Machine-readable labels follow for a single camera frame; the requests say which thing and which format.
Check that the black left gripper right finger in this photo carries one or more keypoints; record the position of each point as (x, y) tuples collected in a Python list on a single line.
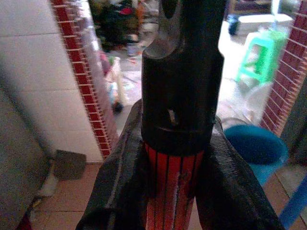
[(230, 187)]

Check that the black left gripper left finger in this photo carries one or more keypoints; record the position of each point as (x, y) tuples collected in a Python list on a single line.
[(124, 177)]

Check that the blue plastic bucket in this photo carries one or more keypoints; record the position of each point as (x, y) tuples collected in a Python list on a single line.
[(256, 148)]

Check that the grey dustpan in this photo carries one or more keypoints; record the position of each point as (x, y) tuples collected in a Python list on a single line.
[(68, 165)]

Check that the blue pole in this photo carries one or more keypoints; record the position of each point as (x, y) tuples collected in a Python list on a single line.
[(293, 203)]

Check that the white plastic bag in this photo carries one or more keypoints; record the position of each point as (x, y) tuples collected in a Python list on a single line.
[(242, 103)]

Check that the green plastic stool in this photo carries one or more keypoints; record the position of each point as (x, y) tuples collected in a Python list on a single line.
[(261, 55)]

